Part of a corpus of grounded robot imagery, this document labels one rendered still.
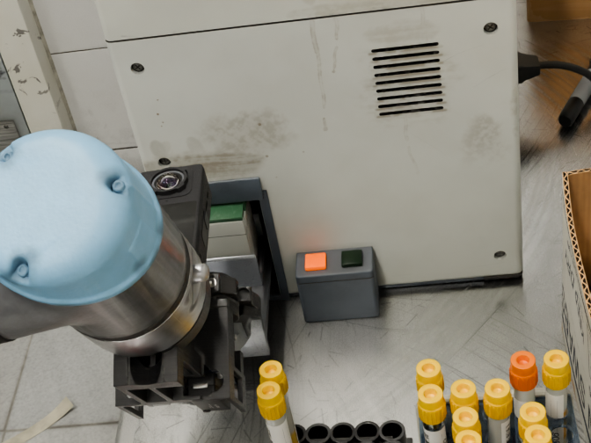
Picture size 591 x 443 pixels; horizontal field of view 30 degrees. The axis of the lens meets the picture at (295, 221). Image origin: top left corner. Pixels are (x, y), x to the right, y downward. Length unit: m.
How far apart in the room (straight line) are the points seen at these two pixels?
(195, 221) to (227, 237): 0.15
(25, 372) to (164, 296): 1.65
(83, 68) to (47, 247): 1.92
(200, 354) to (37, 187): 0.22
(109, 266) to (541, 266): 0.49
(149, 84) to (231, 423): 0.25
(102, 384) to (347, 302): 1.29
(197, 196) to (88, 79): 1.71
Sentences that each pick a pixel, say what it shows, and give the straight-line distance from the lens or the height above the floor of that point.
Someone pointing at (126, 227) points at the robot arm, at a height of 1.20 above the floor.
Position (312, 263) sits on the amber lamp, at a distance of 0.84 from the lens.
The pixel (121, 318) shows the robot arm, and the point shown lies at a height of 1.14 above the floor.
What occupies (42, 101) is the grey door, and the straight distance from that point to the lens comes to 2.38.
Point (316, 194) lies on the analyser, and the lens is 0.82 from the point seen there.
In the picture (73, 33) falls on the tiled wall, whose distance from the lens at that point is 2.34.
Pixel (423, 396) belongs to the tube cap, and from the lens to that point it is 0.66.
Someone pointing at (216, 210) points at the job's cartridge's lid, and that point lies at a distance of 0.83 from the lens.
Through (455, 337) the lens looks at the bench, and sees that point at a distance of 0.85.
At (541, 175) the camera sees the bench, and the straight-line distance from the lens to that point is 0.99.
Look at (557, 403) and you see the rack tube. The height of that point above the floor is 0.96.
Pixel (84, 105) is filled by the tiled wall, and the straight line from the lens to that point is 2.44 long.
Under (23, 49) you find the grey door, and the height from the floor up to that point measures 0.41.
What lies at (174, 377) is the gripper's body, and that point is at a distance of 0.61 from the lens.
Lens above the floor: 1.50
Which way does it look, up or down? 40 degrees down
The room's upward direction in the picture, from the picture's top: 11 degrees counter-clockwise
